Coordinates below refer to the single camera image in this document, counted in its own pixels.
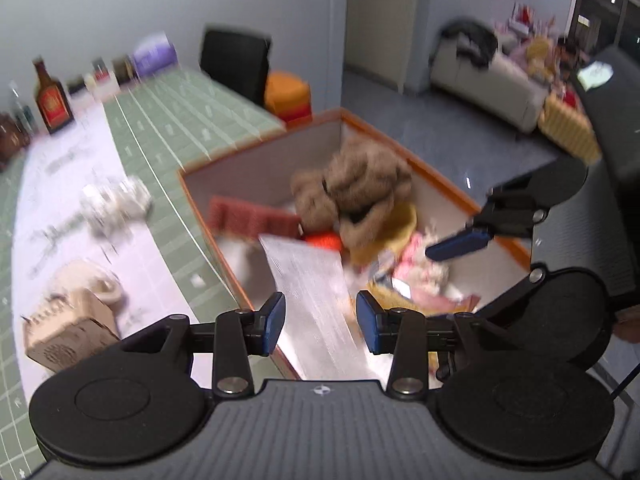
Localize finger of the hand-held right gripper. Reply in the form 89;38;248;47
436;267;548;381
425;170;548;262

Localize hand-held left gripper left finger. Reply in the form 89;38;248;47
120;291;287;399

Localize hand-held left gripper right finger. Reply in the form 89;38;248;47
356;290;483;399

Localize yellow cloth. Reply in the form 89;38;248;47
347;202;418;266

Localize orange knitted toy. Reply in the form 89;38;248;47
305;231;344;252

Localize red sponge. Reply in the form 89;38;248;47
207;195;303;240

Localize brown plush toy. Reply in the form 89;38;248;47
291;136;415;251

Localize orange cardboard box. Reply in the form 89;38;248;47
177;107;533;391

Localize person's right hand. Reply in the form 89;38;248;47
612;306;640;344

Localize pink printed packet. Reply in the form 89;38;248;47
392;232;481;313

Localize yellow striped cushion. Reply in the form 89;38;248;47
537;92;603;163

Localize beige sofa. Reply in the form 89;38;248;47
430;35;551;133

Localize pile of plush toys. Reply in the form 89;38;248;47
500;2;581;81

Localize clear plastic wrap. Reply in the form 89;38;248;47
80;176;153;238

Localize dark jacket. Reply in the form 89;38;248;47
440;19;501;68

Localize wooden radio box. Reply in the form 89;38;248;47
22;292;121;373

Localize orange stool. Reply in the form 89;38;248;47
264;72;313;122

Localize cream room door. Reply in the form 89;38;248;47
345;0;423;93

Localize white table runner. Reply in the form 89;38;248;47
0;95;261;386

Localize purple tissue pack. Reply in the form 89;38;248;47
131;32;180;77

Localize white small box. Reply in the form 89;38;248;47
85;72;121;97

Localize dark glass jar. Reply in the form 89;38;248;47
112;55;136;83

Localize brown liquor bottle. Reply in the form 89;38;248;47
32;57;76;135

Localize brown bear figure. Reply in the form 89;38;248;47
0;112;31;162

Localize clear water bottle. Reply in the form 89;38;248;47
10;82;37;136

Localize dark cable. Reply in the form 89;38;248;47
609;360;640;397

